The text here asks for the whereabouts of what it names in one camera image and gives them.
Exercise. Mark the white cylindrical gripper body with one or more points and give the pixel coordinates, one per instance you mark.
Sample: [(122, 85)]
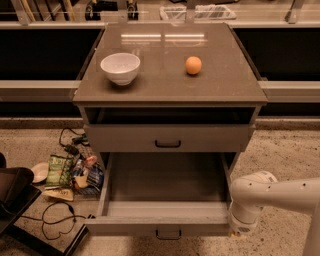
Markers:
[(242, 224)]

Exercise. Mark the grey drawer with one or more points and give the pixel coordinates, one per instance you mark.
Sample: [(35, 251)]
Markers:
[(165, 195), (170, 129)]

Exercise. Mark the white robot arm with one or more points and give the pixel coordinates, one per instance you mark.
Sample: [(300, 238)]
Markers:
[(250, 194)]

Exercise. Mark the grey drawer cabinet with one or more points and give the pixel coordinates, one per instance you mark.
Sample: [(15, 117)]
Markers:
[(226, 78)]

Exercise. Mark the grey top drawer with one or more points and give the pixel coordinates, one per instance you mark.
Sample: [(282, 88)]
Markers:
[(170, 129)]

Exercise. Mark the orange fruit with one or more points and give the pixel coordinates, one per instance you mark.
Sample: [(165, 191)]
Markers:
[(193, 65)]

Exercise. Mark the yellow snack bag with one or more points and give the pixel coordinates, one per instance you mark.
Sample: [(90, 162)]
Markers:
[(63, 194)]

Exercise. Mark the green chip bag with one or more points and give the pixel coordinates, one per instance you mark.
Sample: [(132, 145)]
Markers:
[(59, 172)]

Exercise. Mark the white ceramic bowl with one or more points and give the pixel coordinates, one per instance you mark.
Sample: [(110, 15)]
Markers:
[(121, 68)]

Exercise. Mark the white paper plate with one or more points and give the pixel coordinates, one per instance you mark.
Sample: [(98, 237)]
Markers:
[(40, 172)]

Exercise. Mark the black chair base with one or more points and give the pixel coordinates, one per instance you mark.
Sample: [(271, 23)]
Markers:
[(16, 196)]

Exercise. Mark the white wire basket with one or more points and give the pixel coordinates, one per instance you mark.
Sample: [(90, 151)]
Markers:
[(201, 12)]

